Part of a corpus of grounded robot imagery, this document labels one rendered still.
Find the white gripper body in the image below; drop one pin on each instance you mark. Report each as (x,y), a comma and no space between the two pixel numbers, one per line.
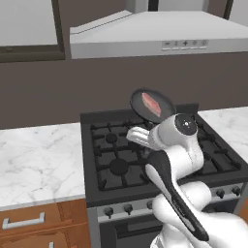
(139,136)

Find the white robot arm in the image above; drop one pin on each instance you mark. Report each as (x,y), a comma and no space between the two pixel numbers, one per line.
(190,155)

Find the black frying pan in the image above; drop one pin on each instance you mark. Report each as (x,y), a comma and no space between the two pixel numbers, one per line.
(137,105)

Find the red raw steak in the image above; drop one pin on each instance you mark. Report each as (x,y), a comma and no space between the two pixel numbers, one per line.
(151,104)

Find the black gas hob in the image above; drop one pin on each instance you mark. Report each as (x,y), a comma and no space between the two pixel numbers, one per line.
(119,166)

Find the black oven knob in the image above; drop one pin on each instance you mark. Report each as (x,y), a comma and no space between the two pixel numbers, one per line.
(236,190)
(128,208)
(108,211)
(149,204)
(220,193)

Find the silver oven front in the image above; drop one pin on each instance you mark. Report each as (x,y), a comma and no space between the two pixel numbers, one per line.
(93,226)

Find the dark oven door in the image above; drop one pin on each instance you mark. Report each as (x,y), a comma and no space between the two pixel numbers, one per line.
(129,240)

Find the grey range hood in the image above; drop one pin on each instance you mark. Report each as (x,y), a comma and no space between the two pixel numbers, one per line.
(155,32)

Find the wooden drawer front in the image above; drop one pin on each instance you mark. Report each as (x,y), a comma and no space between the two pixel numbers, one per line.
(64,211)
(32,239)

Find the wooden cupboard front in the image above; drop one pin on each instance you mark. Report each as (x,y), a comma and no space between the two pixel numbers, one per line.
(242,210)

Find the grey glass cupboard door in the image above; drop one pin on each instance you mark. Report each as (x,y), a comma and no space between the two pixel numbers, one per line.
(25,22)
(239,11)

